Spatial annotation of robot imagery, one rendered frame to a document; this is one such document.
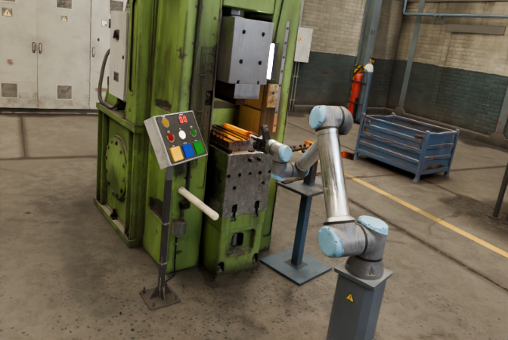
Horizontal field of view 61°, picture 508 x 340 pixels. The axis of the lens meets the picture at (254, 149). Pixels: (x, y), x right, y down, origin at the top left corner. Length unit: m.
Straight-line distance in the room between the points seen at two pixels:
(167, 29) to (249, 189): 1.21
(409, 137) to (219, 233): 3.87
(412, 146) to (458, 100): 4.79
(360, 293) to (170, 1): 2.13
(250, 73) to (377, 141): 4.06
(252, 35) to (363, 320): 1.75
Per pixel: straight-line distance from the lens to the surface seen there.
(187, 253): 3.16
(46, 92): 7.87
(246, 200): 2.98
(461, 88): 10.90
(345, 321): 2.37
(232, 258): 3.14
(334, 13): 10.73
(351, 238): 2.07
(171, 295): 2.95
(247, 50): 2.77
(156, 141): 2.35
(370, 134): 6.67
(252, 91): 2.83
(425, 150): 6.15
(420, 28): 11.80
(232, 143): 2.83
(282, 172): 2.58
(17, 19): 7.75
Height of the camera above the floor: 1.68
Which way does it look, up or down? 15 degrees down
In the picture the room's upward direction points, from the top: 7 degrees clockwise
